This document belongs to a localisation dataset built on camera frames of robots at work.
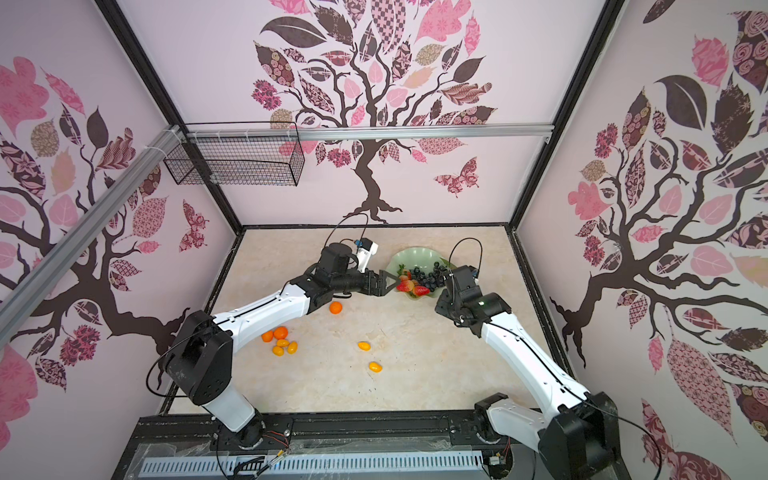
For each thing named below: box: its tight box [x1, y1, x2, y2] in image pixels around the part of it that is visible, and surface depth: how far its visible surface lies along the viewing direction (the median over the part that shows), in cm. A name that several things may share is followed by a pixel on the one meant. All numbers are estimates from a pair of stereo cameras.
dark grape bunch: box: [409, 261, 449, 291], surface depth 99 cm
